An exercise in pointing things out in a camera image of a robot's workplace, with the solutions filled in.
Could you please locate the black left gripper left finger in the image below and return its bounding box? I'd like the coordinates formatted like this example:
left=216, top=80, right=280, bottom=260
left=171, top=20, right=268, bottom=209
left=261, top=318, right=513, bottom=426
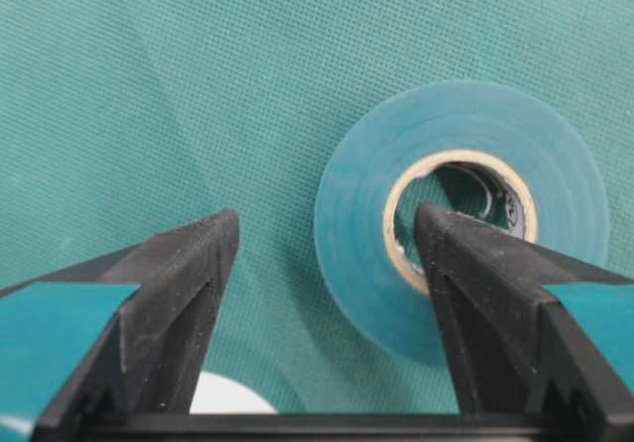
left=1, top=209, right=240, bottom=441

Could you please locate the teal green tape roll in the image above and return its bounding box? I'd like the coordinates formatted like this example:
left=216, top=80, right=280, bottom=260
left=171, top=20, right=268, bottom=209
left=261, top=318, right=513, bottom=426
left=314, top=80, right=610, bottom=367

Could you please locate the white tape roll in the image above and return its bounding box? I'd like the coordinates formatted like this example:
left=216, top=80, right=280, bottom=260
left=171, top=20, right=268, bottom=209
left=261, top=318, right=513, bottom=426
left=189, top=371, right=276, bottom=414

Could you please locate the green table cloth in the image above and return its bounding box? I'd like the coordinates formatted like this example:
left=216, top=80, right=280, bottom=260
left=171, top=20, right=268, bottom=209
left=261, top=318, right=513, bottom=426
left=1, top=0, right=633, bottom=412

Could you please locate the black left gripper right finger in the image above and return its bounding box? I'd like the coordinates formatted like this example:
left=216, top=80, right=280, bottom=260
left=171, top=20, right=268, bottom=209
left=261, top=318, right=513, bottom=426
left=415, top=202, right=633, bottom=441

